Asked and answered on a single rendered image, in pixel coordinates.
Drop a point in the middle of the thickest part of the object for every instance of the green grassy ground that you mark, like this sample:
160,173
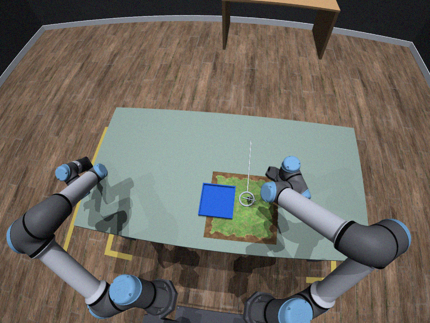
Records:
256,223

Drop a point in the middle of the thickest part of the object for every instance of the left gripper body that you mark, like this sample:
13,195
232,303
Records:
83,164

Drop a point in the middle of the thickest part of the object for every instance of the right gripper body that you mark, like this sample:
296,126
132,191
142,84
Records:
272,174

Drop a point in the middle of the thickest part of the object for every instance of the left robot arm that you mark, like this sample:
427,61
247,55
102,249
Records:
33,234

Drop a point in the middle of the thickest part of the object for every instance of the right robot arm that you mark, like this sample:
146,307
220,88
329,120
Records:
367,248

